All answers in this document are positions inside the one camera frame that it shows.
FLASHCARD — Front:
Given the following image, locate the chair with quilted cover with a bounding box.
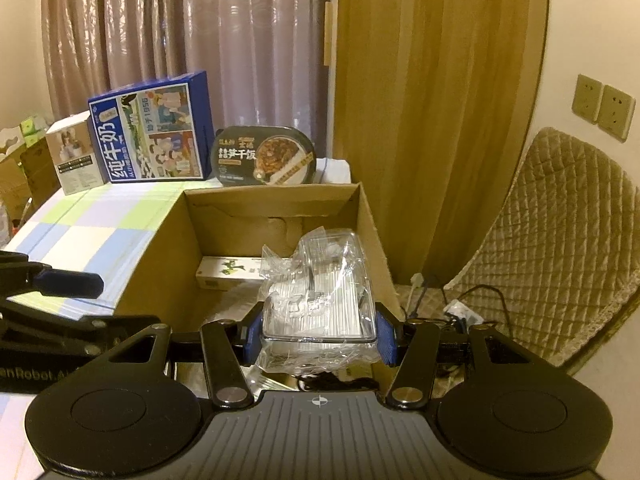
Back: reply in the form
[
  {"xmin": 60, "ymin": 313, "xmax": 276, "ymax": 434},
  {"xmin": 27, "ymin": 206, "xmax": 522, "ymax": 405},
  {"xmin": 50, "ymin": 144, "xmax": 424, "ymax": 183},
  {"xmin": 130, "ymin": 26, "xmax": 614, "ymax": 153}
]
[{"xmin": 442, "ymin": 127, "xmax": 640, "ymax": 376}]

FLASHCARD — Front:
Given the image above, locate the beige wall outlet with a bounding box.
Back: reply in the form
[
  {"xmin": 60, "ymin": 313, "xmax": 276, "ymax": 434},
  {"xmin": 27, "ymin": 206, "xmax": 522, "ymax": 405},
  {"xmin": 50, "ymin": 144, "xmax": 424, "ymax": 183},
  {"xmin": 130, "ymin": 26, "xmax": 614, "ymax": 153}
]
[
  {"xmin": 597, "ymin": 85, "xmax": 637, "ymax": 142},
  {"xmin": 571, "ymin": 74, "xmax": 603, "ymax": 125}
]

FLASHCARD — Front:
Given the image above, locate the brown cardboard carton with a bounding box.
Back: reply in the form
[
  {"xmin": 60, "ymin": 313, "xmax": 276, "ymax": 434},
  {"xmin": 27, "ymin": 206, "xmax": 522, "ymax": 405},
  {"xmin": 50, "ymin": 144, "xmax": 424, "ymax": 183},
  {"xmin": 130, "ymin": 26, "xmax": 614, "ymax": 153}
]
[{"xmin": 0, "ymin": 137, "xmax": 62, "ymax": 221}]

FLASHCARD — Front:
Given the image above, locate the checked cloth desktop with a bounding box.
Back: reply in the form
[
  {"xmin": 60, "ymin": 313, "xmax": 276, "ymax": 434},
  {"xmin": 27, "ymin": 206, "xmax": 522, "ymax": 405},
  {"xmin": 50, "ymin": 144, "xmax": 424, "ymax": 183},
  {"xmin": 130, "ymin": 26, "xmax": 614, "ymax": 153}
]
[{"xmin": 0, "ymin": 180, "xmax": 183, "ymax": 466}]

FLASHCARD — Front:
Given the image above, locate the black instant rice bowl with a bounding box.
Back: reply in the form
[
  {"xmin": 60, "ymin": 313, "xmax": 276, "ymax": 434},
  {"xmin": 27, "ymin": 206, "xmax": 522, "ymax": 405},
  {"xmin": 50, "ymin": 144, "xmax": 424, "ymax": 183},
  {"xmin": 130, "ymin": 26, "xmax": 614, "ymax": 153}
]
[{"xmin": 209, "ymin": 125, "xmax": 317, "ymax": 187}]

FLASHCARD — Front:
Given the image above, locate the white power strip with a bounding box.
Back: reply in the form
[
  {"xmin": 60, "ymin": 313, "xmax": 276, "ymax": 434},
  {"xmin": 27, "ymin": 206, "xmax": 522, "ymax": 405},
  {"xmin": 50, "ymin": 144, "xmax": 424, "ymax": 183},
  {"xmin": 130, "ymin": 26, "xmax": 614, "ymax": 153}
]
[{"xmin": 444, "ymin": 300, "xmax": 485, "ymax": 328}]

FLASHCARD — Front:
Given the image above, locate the beige curtain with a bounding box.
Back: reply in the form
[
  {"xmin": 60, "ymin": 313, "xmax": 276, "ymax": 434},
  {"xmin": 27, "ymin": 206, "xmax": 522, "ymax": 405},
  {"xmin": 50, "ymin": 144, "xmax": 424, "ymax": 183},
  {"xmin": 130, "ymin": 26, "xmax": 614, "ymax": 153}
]
[{"xmin": 40, "ymin": 0, "xmax": 336, "ymax": 161}]

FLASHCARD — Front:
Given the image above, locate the white cutout cardboard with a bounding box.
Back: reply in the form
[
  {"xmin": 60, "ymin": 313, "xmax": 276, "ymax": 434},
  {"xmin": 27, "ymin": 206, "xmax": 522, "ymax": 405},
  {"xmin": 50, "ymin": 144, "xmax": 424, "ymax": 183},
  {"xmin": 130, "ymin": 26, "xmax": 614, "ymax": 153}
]
[{"xmin": 0, "ymin": 127, "xmax": 23, "ymax": 157}]

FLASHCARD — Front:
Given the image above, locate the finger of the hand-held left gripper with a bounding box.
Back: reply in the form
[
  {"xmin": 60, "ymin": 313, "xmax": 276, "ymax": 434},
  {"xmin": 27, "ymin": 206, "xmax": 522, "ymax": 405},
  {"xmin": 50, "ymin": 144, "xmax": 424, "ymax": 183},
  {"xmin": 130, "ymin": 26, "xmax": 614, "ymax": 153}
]
[
  {"xmin": 0, "ymin": 252, "xmax": 105, "ymax": 302},
  {"xmin": 0, "ymin": 301, "xmax": 162, "ymax": 357}
]

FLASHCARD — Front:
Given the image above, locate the blue milk carton box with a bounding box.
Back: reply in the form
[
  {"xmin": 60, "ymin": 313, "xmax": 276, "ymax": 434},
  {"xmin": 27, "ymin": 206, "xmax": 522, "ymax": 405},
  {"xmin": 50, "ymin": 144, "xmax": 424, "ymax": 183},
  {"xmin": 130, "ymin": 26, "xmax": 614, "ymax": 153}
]
[{"xmin": 88, "ymin": 70, "xmax": 208, "ymax": 186}]

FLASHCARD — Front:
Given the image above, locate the white folded cloth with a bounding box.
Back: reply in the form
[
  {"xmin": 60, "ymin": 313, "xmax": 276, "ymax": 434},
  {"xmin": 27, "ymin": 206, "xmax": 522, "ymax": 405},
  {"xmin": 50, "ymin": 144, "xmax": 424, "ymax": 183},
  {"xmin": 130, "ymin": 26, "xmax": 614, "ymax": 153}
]
[{"xmin": 314, "ymin": 156, "xmax": 353, "ymax": 184}]

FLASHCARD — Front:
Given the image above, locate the yellow wall strip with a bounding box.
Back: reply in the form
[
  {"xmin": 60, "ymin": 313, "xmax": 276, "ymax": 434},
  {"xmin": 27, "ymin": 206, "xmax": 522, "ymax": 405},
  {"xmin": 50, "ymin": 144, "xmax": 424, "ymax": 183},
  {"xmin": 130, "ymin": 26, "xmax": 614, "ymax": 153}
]
[{"xmin": 324, "ymin": 2, "xmax": 334, "ymax": 66}]

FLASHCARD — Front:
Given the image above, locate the clear plastic box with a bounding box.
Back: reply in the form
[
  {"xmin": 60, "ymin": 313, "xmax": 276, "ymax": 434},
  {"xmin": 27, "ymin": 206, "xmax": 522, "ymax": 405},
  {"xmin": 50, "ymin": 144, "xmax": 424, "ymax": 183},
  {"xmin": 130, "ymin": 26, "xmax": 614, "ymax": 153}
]
[{"xmin": 255, "ymin": 227, "xmax": 381, "ymax": 376}]

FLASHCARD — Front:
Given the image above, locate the black floor cable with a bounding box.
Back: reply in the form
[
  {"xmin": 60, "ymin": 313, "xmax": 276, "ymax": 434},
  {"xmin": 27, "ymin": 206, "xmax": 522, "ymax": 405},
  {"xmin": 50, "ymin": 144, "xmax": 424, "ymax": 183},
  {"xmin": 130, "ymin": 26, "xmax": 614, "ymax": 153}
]
[{"xmin": 417, "ymin": 284, "xmax": 511, "ymax": 326}]

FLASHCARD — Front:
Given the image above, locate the white box with photo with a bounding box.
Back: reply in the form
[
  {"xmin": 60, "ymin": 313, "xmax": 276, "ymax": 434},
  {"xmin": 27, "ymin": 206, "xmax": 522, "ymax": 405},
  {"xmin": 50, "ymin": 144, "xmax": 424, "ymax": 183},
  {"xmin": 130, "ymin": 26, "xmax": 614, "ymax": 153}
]
[{"xmin": 45, "ymin": 115, "xmax": 100, "ymax": 196}]

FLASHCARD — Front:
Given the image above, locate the stack of green packets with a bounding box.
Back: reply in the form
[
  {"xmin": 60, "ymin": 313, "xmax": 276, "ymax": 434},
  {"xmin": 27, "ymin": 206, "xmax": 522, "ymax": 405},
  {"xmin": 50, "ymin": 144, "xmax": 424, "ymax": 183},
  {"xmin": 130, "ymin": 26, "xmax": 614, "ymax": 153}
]
[{"xmin": 20, "ymin": 117, "xmax": 48, "ymax": 146}]

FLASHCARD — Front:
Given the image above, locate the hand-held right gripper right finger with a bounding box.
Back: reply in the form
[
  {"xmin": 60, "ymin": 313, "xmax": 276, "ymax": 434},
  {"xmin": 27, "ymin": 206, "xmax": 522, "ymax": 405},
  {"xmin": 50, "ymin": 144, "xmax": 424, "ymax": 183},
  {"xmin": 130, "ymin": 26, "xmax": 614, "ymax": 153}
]
[{"xmin": 375, "ymin": 302, "xmax": 546, "ymax": 408}]

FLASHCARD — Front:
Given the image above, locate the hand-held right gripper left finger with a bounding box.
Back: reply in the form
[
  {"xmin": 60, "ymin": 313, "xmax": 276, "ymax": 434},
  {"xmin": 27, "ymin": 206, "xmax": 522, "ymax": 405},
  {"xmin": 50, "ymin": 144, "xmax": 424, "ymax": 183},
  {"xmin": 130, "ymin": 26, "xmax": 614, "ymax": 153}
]
[{"xmin": 97, "ymin": 302, "xmax": 266, "ymax": 408}]

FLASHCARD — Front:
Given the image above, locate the white floor plug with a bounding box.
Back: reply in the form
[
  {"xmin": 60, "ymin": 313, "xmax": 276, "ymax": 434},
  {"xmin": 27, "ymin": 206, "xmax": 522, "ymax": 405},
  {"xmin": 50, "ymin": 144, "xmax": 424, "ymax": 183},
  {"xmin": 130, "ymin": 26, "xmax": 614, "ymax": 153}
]
[{"xmin": 409, "ymin": 272, "xmax": 427, "ymax": 311}]

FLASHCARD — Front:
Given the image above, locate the small white medicine box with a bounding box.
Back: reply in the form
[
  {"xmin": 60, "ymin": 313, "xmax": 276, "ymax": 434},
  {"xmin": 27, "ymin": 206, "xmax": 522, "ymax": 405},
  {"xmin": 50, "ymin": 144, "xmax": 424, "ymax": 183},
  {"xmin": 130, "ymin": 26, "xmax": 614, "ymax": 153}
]
[{"xmin": 195, "ymin": 256, "xmax": 266, "ymax": 291}]

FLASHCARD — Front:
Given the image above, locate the brown cardboard box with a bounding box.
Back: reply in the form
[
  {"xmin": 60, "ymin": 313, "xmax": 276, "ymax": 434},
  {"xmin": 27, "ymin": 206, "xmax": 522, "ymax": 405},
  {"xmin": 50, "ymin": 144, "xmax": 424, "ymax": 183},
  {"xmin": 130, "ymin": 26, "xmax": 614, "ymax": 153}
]
[{"xmin": 117, "ymin": 182, "xmax": 405, "ymax": 392}]

